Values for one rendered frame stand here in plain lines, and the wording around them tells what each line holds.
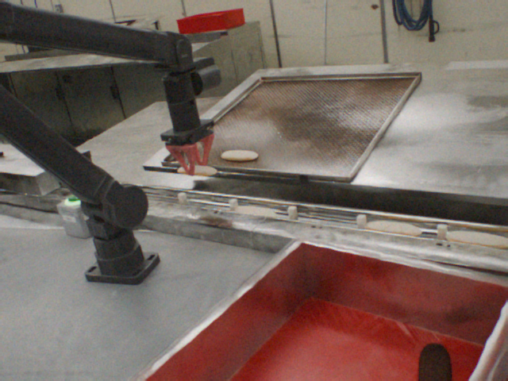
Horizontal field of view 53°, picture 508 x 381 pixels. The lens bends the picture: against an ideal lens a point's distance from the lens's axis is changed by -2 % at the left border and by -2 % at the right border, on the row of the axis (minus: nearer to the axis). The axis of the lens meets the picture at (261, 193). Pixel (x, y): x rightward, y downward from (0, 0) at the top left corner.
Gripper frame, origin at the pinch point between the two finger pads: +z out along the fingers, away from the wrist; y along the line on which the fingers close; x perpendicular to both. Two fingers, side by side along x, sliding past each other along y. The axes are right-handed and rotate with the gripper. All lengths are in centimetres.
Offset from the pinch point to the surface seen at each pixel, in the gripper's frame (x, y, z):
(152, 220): 6.5, -9.6, 8.3
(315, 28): 162, 369, 27
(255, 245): -19.2, -9.6, 9.9
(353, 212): -33.6, 2.5, 7.2
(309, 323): -38.2, -25.0, 10.5
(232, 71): 181, 256, 38
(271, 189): -7.2, 15.6, 11.3
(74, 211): 21.5, -17.1, 4.4
